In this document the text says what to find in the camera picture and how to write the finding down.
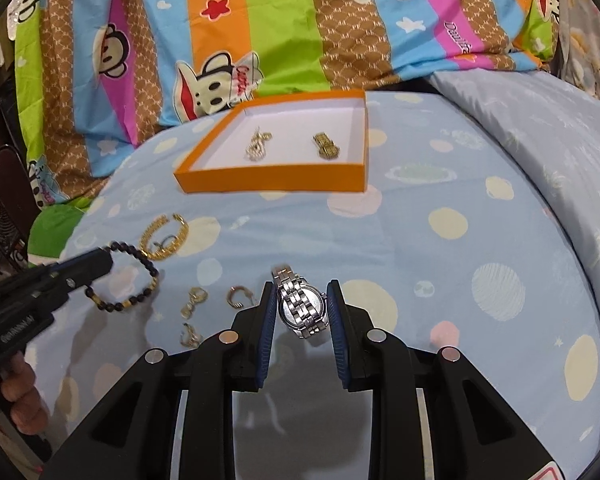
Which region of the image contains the gold hoop earring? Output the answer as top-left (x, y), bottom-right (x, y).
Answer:
top-left (225, 285), bottom-right (250, 309)

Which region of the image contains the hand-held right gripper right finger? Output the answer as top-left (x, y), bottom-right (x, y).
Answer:
top-left (325, 280), bottom-right (561, 480)

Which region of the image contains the gold wristwatch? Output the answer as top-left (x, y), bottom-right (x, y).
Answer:
top-left (313, 131), bottom-right (343, 161)

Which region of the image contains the person's left hand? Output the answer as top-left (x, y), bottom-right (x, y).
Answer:
top-left (0, 347), bottom-right (51, 438)

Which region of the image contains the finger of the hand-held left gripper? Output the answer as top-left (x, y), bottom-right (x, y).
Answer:
top-left (55, 248), bottom-right (115, 292)

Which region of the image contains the dark brown chair back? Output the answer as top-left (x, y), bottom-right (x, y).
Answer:
top-left (0, 146), bottom-right (33, 261)

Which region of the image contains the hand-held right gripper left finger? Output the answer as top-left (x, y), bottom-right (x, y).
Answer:
top-left (40, 281), bottom-right (277, 480)

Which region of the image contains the gold pendant necklace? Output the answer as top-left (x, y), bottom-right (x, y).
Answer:
top-left (244, 126), bottom-right (273, 162)

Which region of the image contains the gold chain bracelet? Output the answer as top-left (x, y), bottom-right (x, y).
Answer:
top-left (139, 213), bottom-right (190, 261)

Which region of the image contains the floral grey cloth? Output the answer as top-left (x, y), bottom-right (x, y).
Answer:
top-left (554, 0), bottom-right (600, 111)

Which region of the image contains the black bead bracelet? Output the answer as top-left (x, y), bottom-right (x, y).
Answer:
top-left (84, 241), bottom-right (160, 312)

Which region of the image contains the orange jewelry box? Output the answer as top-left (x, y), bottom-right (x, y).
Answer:
top-left (174, 89), bottom-right (369, 195)

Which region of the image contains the striped monkey print blanket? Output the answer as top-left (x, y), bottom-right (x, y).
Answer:
top-left (7, 0), bottom-right (566, 266)

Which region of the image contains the blue dotted bedsheet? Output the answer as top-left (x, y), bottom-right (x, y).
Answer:
top-left (25, 87), bottom-right (600, 480)

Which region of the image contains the silver metal wristwatch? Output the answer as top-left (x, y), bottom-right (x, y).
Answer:
top-left (271, 263), bottom-right (328, 341)

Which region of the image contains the pale blue quilt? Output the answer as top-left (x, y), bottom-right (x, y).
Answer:
top-left (426, 66), bottom-right (600, 461)

